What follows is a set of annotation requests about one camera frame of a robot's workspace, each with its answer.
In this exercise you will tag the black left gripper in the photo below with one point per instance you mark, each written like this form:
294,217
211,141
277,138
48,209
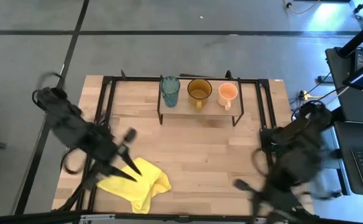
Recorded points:
110,149

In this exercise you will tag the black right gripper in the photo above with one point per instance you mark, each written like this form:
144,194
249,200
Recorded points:
274,196

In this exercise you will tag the teal faceted plastic tumbler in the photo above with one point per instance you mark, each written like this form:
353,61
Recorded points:
170,91

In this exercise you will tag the amber glass mug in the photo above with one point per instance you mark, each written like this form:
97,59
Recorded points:
199,91

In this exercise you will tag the peach ceramic mug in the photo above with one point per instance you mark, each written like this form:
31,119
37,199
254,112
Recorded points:
228,93

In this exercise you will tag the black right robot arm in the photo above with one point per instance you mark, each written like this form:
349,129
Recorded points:
296,146

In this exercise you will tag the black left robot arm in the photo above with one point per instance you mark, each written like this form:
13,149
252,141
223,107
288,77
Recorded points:
66,121

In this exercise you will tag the wooden shelf with black legs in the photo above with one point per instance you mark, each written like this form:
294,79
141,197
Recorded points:
211,111

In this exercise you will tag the yellow microfibre cloth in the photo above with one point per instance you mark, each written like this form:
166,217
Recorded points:
147,189

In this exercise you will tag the black desk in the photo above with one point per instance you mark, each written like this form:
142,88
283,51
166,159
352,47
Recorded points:
352,130

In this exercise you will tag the yellow power plug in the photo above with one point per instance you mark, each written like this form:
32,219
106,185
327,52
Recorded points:
305,95

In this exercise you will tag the black floor adapter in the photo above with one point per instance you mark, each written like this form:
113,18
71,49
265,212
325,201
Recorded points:
324,79

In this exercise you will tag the black slanted pole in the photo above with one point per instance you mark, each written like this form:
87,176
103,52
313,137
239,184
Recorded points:
360,37

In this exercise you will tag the black metal rig frame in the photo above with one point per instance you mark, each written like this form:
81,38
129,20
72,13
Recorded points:
131,78

